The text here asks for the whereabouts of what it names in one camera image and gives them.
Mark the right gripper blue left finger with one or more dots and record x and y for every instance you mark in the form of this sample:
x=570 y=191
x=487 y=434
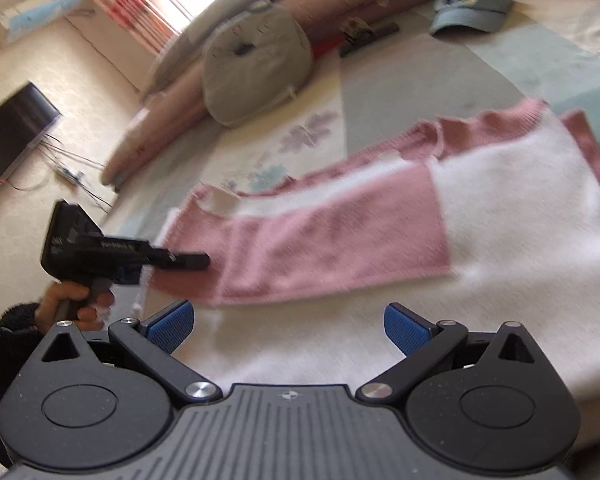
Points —
x=147 y=347

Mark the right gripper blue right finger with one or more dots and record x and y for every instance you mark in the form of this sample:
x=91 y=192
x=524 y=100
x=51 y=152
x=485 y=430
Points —
x=425 y=345

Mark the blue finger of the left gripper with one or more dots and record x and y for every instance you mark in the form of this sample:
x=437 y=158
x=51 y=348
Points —
x=181 y=261

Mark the pink and white sweater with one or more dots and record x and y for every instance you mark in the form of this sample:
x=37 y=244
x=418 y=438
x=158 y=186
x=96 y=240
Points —
x=486 y=220

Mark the person left hand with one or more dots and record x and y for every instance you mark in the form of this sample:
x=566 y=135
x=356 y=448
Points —
x=88 y=319

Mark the white power strip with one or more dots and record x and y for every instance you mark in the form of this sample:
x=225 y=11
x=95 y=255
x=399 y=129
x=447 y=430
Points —
x=76 y=179

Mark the grey pillow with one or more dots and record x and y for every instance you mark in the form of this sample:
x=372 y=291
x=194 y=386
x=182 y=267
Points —
x=184 y=47

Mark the grey cat face cushion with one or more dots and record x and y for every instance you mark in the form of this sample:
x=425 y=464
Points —
x=253 y=62

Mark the black phone with flower holder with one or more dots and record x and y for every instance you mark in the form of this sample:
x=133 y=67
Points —
x=358 y=34

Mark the pink floral folded quilt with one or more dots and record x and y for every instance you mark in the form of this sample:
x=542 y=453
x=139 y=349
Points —
x=165 y=115

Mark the blue baseball cap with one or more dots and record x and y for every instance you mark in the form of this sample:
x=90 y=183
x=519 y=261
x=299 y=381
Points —
x=480 y=15

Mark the wall mounted television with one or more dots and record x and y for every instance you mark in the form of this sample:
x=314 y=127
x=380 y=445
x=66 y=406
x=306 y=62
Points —
x=25 y=118

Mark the wall air conditioner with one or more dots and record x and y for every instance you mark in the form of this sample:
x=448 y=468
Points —
x=31 y=15

